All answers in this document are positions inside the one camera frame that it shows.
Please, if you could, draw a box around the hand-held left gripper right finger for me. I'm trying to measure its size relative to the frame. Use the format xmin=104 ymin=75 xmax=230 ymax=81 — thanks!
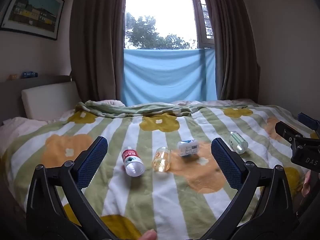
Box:
xmin=207 ymin=137 xmax=294 ymax=240

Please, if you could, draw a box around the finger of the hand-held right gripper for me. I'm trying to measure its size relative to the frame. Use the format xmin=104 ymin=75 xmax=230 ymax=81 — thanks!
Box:
xmin=297 ymin=113 xmax=320 ymax=132
xmin=274 ymin=121 xmax=305 ymax=144

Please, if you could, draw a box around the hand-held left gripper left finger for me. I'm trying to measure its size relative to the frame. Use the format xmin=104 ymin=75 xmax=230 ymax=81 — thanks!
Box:
xmin=26 ymin=136 xmax=112 ymax=240

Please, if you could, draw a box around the person's right hand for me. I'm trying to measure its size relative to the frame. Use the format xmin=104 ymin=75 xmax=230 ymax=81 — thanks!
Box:
xmin=301 ymin=171 xmax=312 ymax=198

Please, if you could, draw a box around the person's left hand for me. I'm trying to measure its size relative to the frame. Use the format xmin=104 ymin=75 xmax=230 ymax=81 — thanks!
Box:
xmin=138 ymin=229 xmax=158 ymax=240

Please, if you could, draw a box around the green label clear bottle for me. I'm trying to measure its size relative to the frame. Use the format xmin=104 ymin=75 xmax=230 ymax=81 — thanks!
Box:
xmin=229 ymin=131 xmax=249 ymax=155

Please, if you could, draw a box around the red label water bottle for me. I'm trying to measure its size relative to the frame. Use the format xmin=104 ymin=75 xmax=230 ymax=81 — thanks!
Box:
xmin=121 ymin=146 xmax=146 ymax=177

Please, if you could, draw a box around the white jar with blue label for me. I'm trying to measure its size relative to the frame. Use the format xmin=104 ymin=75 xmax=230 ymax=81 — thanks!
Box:
xmin=177 ymin=139 xmax=200 ymax=157

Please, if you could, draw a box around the striped floral blanket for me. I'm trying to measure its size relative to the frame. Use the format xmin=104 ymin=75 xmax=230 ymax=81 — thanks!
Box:
xmin=0 ymin=99 xmax=320 ymax=240

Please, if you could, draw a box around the white cushion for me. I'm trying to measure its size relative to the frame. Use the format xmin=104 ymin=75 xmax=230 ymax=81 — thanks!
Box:
xmin=21 ymin=81 xmax=82 ymax=123

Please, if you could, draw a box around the white bed sheet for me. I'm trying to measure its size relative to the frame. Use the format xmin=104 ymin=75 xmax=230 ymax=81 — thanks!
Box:
xmin=0 ymin=116 xmax=48 ymax=157

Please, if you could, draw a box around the brown curtain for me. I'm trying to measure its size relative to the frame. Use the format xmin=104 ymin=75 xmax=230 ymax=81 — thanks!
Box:
xmin=199 ymin=0 xmax=261 ymax=103
xmin=69 ymin=0 xmax=128 ymax=106

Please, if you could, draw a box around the light blue cloth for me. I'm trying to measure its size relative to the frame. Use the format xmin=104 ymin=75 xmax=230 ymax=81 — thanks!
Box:
xmin=121 ymin=48 xmax=217 ymax=106

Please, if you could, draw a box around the grey headboard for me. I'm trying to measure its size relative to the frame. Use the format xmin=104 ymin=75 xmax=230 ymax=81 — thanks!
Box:
xmin=0 ymin=73 xmax=76 ymax=126

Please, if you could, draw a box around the tree outside window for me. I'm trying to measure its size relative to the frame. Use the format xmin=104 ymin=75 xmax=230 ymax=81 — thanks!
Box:
xmin=125 ymin=12 xmax=198 ymax=50

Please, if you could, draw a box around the framed building picture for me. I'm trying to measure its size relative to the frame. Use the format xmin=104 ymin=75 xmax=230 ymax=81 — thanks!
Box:
xmin=0 ymin=0 xmax=65 ymax=41

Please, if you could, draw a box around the window shutter frame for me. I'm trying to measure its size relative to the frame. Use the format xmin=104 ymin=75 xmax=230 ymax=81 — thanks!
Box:
xmin=188 ymin=0 xmax=216 ymax=49

